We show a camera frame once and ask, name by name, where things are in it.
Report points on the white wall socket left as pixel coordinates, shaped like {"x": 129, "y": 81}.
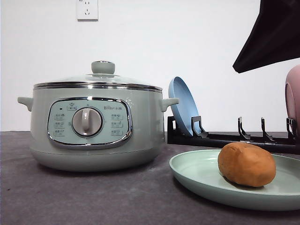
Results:
{"x": 87, "y": 10}

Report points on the green plate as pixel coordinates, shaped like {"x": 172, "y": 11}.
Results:
{"x": 198, "y": 170}

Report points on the brown potato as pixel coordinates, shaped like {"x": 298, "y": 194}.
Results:
{"x": 247, "y": 165}

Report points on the green electric steamer pot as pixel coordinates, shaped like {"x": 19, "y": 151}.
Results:
{"x": 96, "y": 126}

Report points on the black dish rack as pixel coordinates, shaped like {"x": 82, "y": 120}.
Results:
{"x": 176, "y": 135}

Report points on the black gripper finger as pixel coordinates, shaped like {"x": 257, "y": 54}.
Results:
{"x": 276, "y": 36}

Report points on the pink bowl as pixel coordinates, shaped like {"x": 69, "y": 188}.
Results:
{"x": 292, "y": 97}

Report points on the glass steamer lid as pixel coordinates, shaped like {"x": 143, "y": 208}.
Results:
{"x": 102, "y": 77}

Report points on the blue plate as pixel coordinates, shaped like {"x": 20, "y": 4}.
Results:
{"x": 186, "y": 109}

